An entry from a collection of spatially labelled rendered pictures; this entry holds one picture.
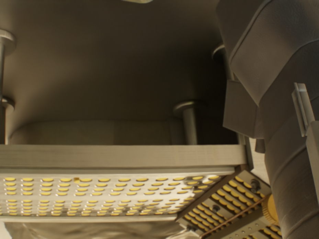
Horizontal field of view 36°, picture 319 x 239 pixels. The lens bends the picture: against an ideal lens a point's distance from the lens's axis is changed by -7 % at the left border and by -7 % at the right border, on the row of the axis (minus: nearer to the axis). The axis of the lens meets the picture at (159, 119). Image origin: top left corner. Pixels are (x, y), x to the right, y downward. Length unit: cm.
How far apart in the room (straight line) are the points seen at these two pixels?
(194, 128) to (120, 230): 17
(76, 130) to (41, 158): 28
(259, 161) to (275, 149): 34
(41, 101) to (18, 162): 23
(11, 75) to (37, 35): 9
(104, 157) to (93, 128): 27
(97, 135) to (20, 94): 14
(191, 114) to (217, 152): 22
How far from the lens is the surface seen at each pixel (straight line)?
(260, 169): 49
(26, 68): 60
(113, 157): 46
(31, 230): 72
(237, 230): 55
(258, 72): 18
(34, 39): 54
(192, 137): 69
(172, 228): 72
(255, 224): 52
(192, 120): 70
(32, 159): 45
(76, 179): 48
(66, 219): 65
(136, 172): 47
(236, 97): 23
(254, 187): 50
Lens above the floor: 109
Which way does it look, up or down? 23 degrees down
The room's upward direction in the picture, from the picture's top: 174 degrees clockwise
